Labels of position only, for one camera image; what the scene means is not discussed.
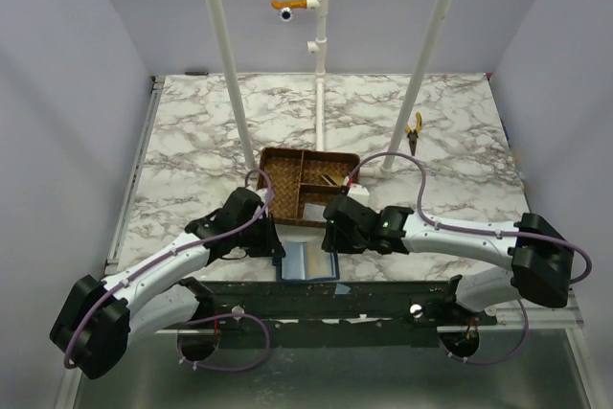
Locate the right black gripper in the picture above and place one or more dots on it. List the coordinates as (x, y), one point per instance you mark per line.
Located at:
(336, 235)

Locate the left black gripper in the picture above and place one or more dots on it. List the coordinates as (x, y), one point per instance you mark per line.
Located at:
(271, 245)

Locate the white diamond credit card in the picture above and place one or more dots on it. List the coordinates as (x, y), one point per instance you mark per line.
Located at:
(314, 212)

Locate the gold credit card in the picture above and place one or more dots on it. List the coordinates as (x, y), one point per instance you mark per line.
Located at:
(335, 180)

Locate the blue leather card holder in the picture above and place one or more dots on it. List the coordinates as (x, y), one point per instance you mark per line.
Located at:
(306, 262)

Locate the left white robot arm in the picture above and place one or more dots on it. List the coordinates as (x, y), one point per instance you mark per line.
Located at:
(99, 317)

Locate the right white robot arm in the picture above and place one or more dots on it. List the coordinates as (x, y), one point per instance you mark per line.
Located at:
(528, 259)

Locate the woven brown divided tray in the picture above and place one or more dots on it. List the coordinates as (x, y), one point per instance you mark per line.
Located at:
(297, 176)

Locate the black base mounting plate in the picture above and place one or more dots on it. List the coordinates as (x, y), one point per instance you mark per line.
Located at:
(324, 315)

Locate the small blue white ball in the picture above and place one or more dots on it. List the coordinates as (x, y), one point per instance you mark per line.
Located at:
(286, 14)

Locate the centre white pipe stand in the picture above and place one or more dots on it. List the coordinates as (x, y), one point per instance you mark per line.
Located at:
(318, 47)

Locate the orange hook peg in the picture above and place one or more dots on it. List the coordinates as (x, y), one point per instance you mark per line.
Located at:
(289, 4)

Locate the left white slanted pipe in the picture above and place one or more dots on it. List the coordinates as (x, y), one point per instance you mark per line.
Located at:
(217, 16)

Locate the white slanted pipe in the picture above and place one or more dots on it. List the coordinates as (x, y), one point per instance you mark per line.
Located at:
(217, 16)
(437, 17)

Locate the right white slanted pipe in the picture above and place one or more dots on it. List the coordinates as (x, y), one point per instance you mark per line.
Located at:
(437, 17)

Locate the yellow handled pliers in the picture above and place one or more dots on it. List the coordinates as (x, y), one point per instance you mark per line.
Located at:
(413, 134)

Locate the aluminium rail frame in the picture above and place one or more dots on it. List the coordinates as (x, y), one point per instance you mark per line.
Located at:
(191, 158)

